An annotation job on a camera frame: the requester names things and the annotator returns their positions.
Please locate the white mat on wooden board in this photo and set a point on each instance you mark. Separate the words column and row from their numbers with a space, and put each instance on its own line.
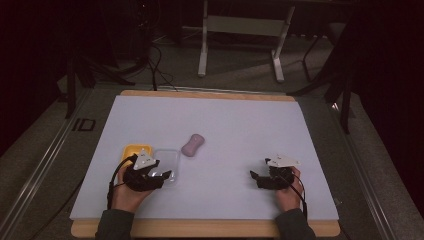
column 200, row 228

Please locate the white table mat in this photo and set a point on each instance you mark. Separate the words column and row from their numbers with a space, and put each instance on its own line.
column 226, row 126

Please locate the dark curtain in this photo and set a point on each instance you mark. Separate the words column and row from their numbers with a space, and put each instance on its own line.
column 26, row 66
column 393, row 100

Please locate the person's right hand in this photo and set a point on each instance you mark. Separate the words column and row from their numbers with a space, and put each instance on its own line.
column 288, row 198

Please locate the pink soap bar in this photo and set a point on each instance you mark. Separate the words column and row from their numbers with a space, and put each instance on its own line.
column 193, row 145

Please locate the metal floor rail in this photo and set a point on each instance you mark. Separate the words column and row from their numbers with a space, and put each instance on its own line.
column 43, row 166
column 363, row 173

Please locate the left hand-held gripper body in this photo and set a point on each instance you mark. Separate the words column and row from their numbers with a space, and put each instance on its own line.
column 144, row 181

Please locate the black chair leg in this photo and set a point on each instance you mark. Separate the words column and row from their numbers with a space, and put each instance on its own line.
column 308, row 56

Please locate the yellow soap box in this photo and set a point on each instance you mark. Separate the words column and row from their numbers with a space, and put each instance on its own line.
column 132, row 151

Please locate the black metal stand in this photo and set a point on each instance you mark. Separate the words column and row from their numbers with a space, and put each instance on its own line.
column 346, row 106
column 71, row 90

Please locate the person's left hand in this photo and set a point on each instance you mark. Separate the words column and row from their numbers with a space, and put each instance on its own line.
column 125, row 196

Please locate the white metal table frame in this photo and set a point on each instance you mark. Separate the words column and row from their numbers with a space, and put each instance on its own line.
column 245, row 26

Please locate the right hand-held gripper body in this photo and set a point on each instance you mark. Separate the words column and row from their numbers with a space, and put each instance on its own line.
column 278, row 176

